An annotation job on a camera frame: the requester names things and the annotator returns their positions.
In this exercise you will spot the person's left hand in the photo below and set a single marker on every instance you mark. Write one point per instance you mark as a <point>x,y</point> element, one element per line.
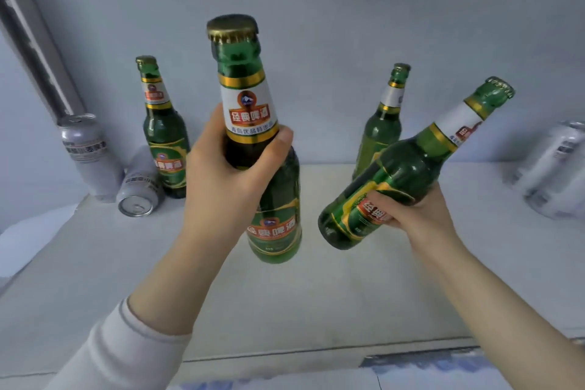
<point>215,193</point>

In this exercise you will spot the person's right hand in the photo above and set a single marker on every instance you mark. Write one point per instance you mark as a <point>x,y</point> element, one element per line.
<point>425,229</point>

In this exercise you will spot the green glass beer bottle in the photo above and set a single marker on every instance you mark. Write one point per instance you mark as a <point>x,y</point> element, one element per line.
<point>384,124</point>
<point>164,138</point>
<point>407,165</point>
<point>242,79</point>

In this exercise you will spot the silver beer can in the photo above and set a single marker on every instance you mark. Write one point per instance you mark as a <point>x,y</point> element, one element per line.
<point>548,152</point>
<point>91,161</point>
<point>562,197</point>
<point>137,188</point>

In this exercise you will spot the white metal shelf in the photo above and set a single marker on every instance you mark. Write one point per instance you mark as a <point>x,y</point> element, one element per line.
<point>320,303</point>

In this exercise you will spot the person's right forearm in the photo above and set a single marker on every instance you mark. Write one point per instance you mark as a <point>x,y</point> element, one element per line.
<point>502,312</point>

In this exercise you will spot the white wrist sleeve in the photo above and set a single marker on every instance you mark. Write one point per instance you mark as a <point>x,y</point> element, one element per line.
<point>119,353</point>

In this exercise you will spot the white paper sheet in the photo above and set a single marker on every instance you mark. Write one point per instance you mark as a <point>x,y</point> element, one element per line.
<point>27,239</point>

